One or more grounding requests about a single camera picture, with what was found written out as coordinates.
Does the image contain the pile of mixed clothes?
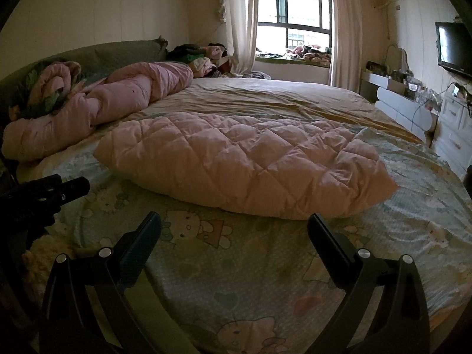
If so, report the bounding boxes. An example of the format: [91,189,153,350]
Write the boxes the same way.
[168,43,233,78]

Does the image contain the clothes heap on windowsill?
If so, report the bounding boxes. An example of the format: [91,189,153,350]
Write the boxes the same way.
[286,44,332,63]

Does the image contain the floral print blanket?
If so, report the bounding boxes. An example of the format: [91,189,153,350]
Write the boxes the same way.
[9,59,93,119]

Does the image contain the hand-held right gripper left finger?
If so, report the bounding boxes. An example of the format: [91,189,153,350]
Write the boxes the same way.
[39,212,163,354]

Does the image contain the white drawer cabinet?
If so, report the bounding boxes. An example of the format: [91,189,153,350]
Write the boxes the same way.
[431,88,472,178]

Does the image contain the pink quilted jacket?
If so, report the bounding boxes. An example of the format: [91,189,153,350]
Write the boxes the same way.
[92,112,399,222]

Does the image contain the white dressing table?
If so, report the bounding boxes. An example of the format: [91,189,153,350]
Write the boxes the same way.
[359,70,436,137]

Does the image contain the dark framed window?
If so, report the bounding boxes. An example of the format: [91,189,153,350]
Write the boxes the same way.
[258,0,332,60]

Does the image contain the curved frame vanity mirror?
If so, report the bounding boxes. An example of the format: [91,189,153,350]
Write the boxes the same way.
[385,43,408,72]

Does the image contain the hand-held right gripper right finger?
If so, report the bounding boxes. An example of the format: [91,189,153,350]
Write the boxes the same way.
[308,213,430,354]

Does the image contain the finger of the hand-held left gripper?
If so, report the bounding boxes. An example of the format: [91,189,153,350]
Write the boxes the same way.
[55,177,91,201]
[33,174,63,193]

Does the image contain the rolled pink duvet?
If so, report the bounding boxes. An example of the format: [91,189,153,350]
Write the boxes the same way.
[2,62,194,161]

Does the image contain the bed with cartoon print sheet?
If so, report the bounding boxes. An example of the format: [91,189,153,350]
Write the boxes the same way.
[0,76,472,354]

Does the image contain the green padded headboard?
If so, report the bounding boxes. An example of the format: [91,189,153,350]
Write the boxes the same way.
[0,37,168,119]

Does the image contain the black flat television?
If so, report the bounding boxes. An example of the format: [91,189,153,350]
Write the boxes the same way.
[435,22,472,76]

